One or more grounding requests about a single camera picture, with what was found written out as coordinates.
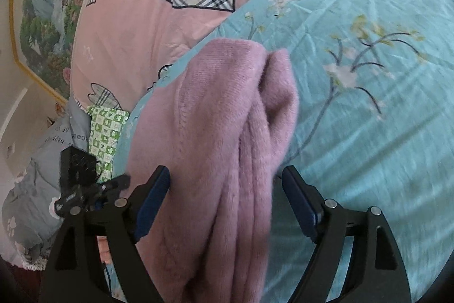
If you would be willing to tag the pink quilt with plaid hearts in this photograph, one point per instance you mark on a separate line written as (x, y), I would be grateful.
(142, 4)

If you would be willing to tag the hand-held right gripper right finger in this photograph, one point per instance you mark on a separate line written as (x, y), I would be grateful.
(301, 203)

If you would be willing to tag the purple knit sweater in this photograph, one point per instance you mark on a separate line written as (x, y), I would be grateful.
(220, 164)

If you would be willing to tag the grey printed pillow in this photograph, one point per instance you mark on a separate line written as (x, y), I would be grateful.
(32, 200)

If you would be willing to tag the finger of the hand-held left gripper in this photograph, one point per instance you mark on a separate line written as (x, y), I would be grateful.
(113, 183)

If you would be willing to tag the framed landscape wall picture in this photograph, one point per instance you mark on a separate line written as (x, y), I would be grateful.
(53, 12)

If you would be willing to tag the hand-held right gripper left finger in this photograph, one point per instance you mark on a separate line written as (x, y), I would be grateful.
(152, 203)

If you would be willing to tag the green checkered pillow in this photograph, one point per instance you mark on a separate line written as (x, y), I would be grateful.
(104, 136)

